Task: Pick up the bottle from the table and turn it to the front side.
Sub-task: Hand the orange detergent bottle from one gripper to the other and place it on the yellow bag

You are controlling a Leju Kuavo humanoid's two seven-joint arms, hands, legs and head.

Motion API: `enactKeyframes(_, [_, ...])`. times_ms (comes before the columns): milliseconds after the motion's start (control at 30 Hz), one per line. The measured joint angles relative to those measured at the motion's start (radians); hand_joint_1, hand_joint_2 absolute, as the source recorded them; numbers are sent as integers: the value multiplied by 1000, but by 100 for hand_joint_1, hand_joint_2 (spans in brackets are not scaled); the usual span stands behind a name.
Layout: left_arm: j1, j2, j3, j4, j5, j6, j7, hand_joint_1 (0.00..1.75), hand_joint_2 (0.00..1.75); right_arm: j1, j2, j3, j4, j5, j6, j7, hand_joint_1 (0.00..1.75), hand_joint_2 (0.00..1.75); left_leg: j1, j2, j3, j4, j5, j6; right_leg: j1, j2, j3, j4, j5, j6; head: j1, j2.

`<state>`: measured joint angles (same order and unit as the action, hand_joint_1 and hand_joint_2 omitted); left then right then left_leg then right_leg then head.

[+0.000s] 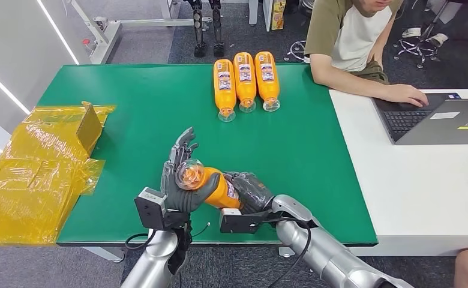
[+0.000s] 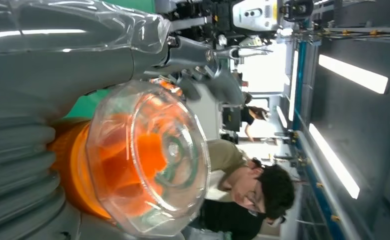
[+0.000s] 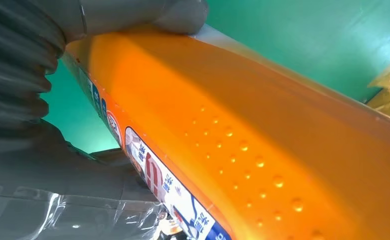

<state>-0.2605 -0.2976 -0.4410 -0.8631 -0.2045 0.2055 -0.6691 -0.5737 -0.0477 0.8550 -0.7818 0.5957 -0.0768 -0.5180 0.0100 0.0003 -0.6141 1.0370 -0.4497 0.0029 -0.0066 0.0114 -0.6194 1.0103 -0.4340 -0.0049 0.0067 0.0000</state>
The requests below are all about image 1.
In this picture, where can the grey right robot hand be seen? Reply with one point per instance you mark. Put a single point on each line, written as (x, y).
(252, 192)

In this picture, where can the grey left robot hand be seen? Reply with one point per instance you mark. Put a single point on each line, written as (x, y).
(178, 198)

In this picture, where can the orange juice bottle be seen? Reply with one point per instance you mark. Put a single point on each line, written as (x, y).
(244, 89)
(224, 95)
(222, 194)
(267, 87)

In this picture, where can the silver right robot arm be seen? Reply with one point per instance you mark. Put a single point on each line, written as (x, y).
(329, 258)

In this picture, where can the green table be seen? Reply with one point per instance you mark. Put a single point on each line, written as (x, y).
(178, 119)

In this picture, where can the yellow taped cardboard box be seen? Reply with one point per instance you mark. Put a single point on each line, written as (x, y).
(31, 179)

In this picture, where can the black stool chrome base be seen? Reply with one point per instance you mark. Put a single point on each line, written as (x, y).
(297, 51)

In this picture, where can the white desk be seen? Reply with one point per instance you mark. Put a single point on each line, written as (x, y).
(417, 190)

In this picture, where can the black robot leg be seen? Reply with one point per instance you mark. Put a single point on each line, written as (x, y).
(218, 28)
(198, 28)

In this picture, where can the yellow printed carton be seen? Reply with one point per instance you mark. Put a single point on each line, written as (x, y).
(278, 14)

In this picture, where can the dark grey laptop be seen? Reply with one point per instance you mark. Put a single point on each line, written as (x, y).
(436, 129)

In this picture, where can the office chair chrome base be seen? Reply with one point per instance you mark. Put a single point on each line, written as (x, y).
(419, 47)

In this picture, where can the seated person's legs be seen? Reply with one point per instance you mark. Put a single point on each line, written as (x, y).
(411, 32)

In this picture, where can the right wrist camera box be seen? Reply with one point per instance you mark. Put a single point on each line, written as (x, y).
(238, 222)

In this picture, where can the white metal frame stand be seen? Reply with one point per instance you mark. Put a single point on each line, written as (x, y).
(108, 36)

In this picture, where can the white furniture post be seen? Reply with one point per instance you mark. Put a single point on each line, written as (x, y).
(253, 12)

